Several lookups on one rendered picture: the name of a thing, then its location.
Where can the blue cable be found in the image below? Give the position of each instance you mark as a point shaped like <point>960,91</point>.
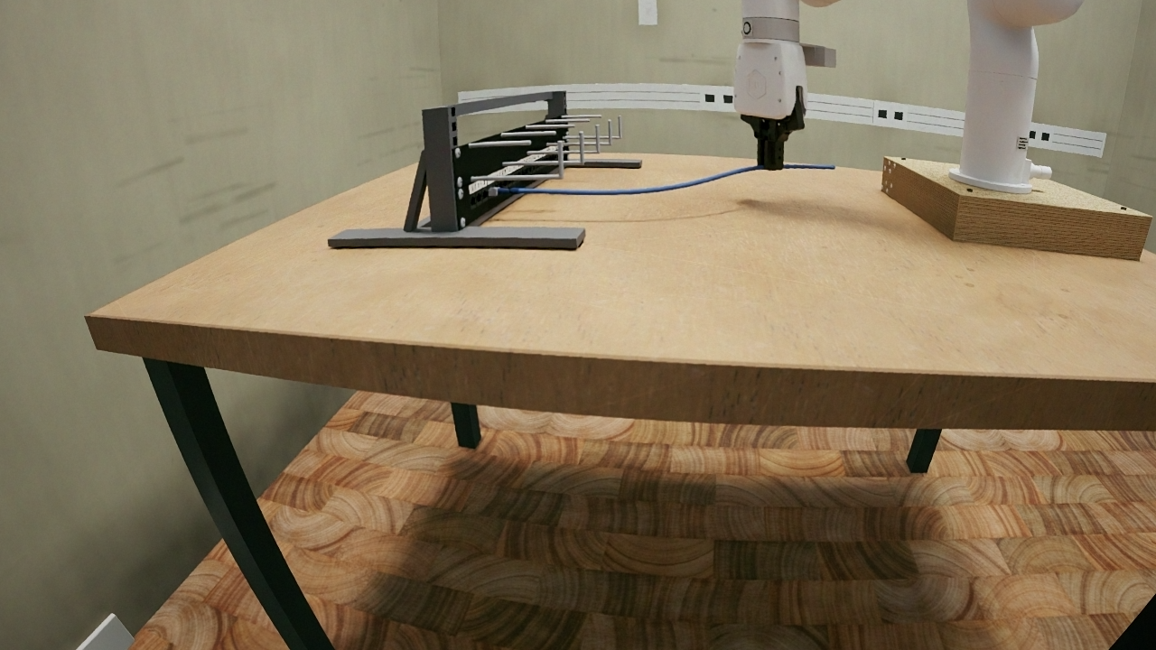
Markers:
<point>664,188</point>

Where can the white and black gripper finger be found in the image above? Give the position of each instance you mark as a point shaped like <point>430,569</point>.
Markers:
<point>760,130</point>
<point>778,134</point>

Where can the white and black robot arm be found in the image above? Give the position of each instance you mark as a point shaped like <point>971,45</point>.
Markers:
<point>1003,71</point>

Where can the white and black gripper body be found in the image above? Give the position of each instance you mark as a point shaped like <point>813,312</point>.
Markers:
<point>765,78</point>

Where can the black metal patch panel rack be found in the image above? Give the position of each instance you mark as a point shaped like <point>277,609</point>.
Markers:
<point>463,181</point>

